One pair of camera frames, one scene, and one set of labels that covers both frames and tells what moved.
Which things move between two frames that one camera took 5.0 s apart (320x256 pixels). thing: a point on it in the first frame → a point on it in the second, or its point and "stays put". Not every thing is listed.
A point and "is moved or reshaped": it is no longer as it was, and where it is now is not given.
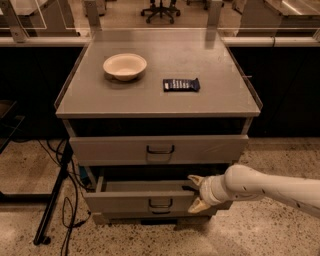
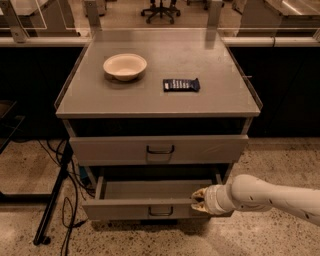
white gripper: x=207 y=191 → x=212 y=200
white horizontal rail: x=231 y=41 stays put
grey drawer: x=140 y=196 is moved or reshaped
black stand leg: x=39 y=239 stays put
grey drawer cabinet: x=147 y=109 stays put
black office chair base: x=161 y=10 stays put
